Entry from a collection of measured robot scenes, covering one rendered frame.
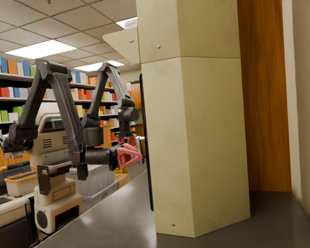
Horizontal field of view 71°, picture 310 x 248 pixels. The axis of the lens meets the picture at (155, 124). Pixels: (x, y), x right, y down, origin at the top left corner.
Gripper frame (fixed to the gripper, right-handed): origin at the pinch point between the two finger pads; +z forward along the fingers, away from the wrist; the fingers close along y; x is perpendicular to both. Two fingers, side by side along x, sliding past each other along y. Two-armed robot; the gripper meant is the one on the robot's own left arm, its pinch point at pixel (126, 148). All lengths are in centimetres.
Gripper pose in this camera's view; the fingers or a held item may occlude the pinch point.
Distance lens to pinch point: 117.2
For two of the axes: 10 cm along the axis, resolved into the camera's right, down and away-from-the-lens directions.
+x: 3.6, -0.7, 9.3
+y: 9.3, -0.7, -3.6
